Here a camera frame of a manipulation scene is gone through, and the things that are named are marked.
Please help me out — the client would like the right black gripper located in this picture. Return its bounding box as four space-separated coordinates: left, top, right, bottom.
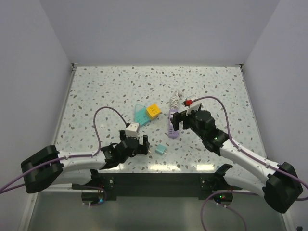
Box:
170 108 205 140

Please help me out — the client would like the teal triangular socket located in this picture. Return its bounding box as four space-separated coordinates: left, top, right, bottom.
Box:
134 104 150 127

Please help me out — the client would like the yellow cube socket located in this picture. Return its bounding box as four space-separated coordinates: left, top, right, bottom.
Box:
146 103 161 120

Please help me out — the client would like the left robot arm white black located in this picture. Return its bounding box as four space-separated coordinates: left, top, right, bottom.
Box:
21 130 150 194

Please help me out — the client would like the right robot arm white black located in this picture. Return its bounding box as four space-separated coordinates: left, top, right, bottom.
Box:
170 110 303 214

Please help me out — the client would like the teal small plug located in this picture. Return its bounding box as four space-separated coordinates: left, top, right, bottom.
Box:
155 144 166 155

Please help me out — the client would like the purple power strip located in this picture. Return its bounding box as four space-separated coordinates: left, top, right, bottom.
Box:
168 109 179 139

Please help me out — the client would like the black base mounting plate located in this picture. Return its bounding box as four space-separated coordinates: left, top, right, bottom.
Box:
71 172 235 202

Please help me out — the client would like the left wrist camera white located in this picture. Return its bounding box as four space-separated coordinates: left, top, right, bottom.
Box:
125 122 140 139

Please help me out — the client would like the white coiled power cord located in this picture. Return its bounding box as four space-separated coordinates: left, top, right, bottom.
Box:
169 90 183 110

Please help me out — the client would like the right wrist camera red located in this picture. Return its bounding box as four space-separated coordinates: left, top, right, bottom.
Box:
183 95 201 116

